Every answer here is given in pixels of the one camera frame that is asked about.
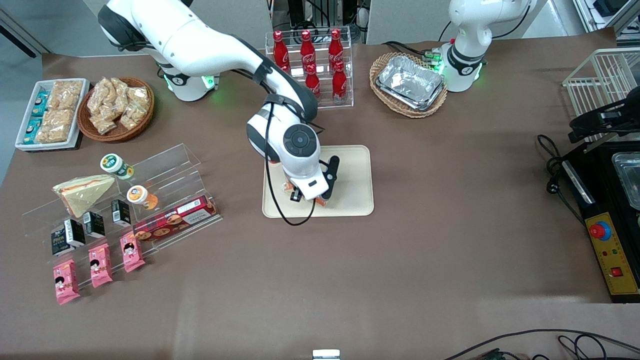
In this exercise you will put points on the triangle sandwich orange filling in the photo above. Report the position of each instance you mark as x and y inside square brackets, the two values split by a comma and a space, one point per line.
[321, 202]

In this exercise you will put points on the pack of rice crackers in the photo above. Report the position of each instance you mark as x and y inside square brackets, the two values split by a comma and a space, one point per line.
[66, 95]
[56, 125]

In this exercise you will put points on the green lid yogurt cup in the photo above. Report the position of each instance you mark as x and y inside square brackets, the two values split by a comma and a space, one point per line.
[114, 164]

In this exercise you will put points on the clear bag of snacks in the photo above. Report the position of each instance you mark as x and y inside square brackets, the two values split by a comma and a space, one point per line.
[117, 90]
[102, 124]
[138, 96]
[132, 116]
[97, 97]

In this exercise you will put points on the stack of foil trays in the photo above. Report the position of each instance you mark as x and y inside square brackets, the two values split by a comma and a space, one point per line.
[410, 82]

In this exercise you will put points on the teal snack pack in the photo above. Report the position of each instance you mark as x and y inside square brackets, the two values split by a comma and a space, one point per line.
[33, 131]
[40, 104]

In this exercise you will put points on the clear acrylic tiered shelf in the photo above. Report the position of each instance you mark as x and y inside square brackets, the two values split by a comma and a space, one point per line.
[170, 165]

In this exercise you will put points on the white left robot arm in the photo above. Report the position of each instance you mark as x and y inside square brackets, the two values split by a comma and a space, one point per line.
[467, 30]

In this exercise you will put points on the small white metal block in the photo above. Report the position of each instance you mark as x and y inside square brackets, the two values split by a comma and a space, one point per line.
[326, 354]

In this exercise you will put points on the metal container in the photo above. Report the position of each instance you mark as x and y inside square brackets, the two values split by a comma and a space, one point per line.
[629, 175]

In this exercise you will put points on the black drink carton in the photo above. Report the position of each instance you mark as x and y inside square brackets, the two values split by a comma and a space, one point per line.
[76, 231]
[94, 225]
[60, 245]
[121, 212]

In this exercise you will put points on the light wicker basket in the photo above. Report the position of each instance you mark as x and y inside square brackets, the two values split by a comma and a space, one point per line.
[380, 95]

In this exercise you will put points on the brown wicker basket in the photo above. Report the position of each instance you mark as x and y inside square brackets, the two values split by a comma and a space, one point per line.
[120, 135]

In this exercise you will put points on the aluminium frame rack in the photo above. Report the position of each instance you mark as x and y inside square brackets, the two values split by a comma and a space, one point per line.
[605, 12]

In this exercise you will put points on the red cookie box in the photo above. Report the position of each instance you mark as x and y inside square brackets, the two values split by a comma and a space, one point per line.
[175, 220]

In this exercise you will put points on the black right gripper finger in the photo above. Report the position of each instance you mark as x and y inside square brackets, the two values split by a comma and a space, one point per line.
[325, 196]
[296, 196]

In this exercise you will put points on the beige plastic tray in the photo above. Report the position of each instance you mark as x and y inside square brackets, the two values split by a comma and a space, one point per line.
[350, 200]

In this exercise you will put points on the orange lid yogurt cup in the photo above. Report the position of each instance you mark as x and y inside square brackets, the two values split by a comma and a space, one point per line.
[140, 195]

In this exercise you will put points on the black machine yellow control panel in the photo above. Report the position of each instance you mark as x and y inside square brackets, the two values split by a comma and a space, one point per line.
[595, 190]

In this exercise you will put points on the white rectangular snack tray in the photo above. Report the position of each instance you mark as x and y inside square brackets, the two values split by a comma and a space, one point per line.
[50, 146]

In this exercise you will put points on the red cola bottle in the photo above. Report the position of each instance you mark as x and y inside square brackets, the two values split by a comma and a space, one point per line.
[335, 49]
[313, 82]
[307, 50]
[339, 86]
[280, 50]

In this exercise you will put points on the clear acrylic bottle rack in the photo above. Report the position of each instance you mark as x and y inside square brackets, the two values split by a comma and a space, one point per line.
[345, 100]

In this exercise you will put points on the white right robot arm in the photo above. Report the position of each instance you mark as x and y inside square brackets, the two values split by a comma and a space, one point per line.
[200, 40]

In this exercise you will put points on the pink snack pack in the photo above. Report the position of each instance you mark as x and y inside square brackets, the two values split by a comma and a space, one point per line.
[66, 282]
[132, 252]
[100, 266]

